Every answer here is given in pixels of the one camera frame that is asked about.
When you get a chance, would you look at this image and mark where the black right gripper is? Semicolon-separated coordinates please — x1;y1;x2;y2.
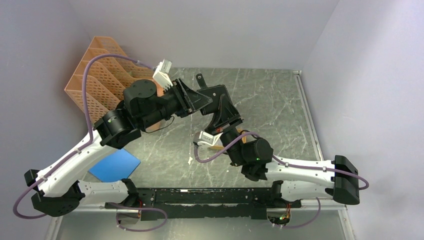
204;93;246;167

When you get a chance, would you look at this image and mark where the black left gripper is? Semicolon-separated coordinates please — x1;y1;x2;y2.
139;76;213;129

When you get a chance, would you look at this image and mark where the black leather card holder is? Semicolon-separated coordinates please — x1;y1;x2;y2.
195;73;232;116

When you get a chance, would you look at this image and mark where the orange oval tray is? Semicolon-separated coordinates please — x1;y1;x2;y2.
208;127;247;150

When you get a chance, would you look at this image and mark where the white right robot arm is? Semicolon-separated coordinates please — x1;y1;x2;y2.
201;91;369;207

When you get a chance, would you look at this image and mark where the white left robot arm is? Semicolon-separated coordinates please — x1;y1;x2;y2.
24;79;213;217

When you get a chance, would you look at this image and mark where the orange mesh file organizer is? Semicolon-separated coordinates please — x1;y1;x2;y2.
64;36;154;124

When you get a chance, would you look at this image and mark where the blue folder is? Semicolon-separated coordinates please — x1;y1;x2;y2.
89;149;141;183

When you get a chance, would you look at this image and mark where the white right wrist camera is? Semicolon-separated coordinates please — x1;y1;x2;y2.
193;130;223;148

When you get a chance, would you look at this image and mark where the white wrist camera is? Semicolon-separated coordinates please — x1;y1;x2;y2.
152;59;173;91
193;130;223;148

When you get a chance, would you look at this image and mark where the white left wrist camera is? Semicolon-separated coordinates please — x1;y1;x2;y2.
152;59;173;91

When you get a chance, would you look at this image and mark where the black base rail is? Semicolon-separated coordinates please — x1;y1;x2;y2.
119;183;302;221

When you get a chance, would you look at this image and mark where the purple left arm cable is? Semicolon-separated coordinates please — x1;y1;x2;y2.
12;53;168;233

